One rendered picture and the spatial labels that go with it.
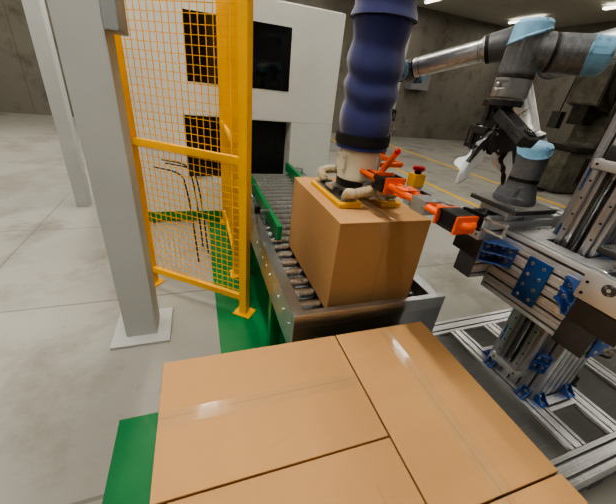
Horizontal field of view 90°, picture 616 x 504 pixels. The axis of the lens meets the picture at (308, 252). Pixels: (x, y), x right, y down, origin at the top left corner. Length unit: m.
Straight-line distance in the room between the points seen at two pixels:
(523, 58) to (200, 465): 1.17
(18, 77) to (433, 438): 11.26
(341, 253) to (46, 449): 1.40
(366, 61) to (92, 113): 1.07
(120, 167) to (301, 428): 1.26
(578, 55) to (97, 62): 1.46
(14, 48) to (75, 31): 9.76
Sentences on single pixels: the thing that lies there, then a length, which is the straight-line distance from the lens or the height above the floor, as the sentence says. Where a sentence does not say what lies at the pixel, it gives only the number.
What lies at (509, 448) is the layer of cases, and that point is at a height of 0.54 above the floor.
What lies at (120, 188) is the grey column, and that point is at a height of 0.88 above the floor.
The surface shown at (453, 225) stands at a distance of 0.92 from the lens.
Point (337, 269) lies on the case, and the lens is 1.20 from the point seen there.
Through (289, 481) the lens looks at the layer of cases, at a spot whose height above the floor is 0.54.
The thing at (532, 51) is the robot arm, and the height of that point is 1.48.
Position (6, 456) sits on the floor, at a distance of 1.84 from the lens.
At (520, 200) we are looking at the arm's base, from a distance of 1.45.
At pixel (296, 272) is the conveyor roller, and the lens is 1.55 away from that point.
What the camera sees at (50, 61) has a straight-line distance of 3.84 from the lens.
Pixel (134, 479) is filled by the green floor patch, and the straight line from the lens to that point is 1.58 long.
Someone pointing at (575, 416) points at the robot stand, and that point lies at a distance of 1.94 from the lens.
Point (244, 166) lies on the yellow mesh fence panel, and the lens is 1.67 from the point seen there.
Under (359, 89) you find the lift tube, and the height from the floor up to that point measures 1.37.
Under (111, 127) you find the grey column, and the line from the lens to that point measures 1.57.
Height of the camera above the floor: 1.37
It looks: 28 degrees down
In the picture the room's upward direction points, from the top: 7 degrees clockwise
